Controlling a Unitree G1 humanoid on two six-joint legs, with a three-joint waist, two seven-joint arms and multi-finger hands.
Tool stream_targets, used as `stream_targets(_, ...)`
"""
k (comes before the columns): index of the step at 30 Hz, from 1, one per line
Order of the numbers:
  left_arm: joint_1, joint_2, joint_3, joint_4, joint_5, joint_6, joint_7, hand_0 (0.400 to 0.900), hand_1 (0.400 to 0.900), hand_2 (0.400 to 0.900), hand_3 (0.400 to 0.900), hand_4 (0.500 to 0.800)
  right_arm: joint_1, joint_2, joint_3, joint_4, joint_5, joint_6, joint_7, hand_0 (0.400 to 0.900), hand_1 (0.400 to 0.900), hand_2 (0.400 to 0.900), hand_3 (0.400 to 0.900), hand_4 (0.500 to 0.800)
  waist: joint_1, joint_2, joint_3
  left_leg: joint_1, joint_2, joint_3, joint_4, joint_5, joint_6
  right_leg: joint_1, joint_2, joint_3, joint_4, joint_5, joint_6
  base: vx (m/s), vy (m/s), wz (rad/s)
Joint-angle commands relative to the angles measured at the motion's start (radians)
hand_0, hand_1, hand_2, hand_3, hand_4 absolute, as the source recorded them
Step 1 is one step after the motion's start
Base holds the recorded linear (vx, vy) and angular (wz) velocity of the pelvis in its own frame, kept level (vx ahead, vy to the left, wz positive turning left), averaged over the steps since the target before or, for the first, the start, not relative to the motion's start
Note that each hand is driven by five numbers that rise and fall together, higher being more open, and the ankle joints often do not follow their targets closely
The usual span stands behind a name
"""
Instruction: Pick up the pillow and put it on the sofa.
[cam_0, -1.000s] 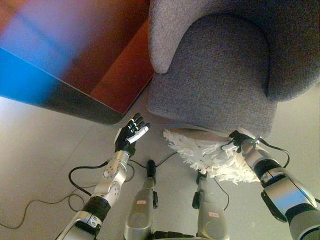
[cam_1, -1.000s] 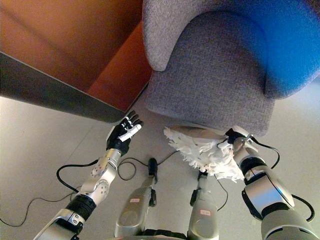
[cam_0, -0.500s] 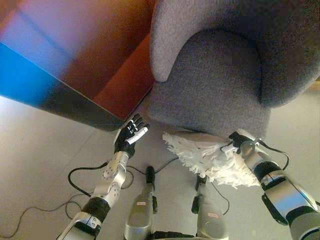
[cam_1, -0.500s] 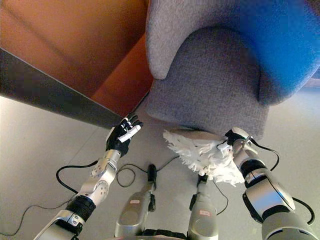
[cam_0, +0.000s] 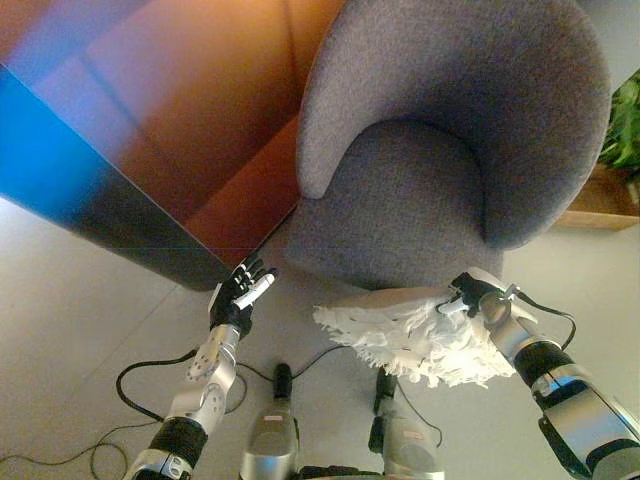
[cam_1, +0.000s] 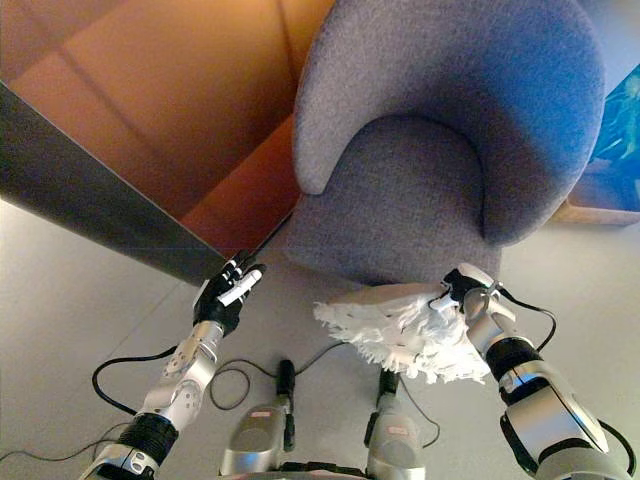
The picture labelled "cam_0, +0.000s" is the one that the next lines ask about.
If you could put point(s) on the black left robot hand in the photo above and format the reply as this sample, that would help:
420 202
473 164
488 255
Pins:
235 303

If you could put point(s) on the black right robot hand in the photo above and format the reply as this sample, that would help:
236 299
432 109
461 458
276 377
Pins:
469 295

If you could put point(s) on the silver right robot leg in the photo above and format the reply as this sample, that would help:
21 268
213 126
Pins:
405 440

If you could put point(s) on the brown wooden cabinet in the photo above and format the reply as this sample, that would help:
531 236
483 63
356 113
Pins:
145 130

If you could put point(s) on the black left robot foot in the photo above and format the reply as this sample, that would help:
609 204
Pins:
283 380

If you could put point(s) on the wooden planter box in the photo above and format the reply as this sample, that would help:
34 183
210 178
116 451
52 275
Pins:
600 205

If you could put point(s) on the green potted plant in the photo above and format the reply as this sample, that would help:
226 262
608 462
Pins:
623 130

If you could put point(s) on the grey fabric armchair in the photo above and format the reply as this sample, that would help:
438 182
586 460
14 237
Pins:
430 145

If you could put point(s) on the silver left robot leg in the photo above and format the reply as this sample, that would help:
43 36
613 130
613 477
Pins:
270 435

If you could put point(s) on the white shaggy pillow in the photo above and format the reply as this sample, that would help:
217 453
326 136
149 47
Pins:
415 343

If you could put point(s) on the silver robot leg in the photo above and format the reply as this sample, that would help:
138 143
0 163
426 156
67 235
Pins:
405 440
270 435

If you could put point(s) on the black robot foot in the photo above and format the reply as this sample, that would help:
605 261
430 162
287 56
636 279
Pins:
385 390
283 380

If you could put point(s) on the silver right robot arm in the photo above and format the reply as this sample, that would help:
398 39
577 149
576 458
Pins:
550 375

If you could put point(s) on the black right robot foot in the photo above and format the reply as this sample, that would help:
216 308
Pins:
385 390

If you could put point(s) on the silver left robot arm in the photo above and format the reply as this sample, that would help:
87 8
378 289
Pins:
195 405

